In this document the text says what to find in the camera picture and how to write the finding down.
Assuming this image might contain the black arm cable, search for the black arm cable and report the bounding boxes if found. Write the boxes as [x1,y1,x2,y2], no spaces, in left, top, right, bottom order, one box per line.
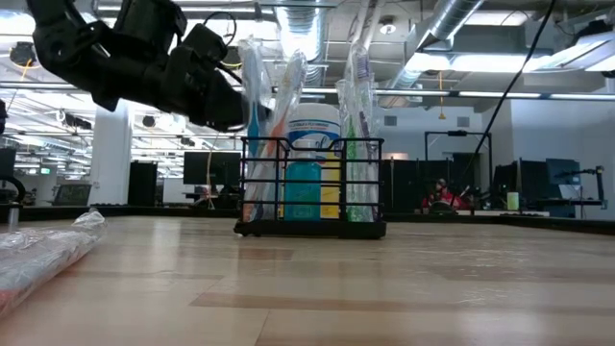
[201,10,246,86]
[449,0,558,203]

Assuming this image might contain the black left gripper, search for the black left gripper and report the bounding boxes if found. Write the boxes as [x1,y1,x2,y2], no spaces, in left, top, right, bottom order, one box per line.
[143,45,271,134]

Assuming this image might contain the dark monitor group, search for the dark monitor group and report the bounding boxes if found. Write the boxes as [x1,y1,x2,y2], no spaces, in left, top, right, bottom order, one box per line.
[492,158,582,215]

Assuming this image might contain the black wire caddy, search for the black wire caddy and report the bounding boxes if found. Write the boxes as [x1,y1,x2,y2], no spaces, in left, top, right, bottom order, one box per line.
[234,136,388,240]

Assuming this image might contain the blue toothbrush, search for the blue toothbrush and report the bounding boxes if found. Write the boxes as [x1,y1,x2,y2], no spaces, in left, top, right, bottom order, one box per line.
[237,36,273,222]

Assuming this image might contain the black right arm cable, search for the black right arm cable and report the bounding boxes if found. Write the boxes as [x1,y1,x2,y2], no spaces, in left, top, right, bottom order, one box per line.
[449,0,558,203]

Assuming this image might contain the black computer monitor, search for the black computer monitor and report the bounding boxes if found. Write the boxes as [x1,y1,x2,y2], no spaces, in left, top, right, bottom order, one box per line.
[183,151,241,186]

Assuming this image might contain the black aluminium table frame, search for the black aluminium table frame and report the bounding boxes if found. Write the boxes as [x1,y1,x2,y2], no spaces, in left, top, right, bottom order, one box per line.
[0,204,615,236]

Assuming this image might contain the teal mouthwash bottle white cap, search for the teal mouthwash bottle white cap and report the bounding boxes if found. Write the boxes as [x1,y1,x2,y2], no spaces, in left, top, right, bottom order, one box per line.
[283,141,323,222]

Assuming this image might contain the white disinfecting wipes canister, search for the white disinfecting wipes canister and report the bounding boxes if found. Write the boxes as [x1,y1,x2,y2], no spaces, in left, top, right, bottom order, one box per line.
[286,102,343,220]

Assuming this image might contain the silver ventilation duct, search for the silver ventilation duct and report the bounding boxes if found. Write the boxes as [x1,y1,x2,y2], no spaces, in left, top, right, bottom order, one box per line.
[276,4,328,87]

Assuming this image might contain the black ceiling device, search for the black ceiling device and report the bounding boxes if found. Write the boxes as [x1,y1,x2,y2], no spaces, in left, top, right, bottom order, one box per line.
[9,40,37,68]

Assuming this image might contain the black cabinet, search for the black cabinet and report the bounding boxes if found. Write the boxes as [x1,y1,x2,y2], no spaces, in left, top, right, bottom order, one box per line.
[127,161,159,208]

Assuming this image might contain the white column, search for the white column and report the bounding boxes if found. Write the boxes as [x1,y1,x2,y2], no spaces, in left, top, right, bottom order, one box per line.
[88,98,134,207]

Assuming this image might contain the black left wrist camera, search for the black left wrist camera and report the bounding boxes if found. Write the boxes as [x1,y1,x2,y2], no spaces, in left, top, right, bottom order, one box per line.
[182,22,231,66]

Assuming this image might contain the long ceiling light strip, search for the long ceiling light strip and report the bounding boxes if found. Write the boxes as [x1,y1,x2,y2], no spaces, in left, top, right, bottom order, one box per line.
[0,81,615,102]

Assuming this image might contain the person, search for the person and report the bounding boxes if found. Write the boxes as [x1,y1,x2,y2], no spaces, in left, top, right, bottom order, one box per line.
[422,178,475,212]

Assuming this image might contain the black rack frame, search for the black rack frame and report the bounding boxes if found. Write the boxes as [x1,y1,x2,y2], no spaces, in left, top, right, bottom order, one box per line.
[424,130,494,212]

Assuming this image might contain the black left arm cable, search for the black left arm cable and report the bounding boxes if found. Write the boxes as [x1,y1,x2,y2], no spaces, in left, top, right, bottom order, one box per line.
[201,10,246,86]

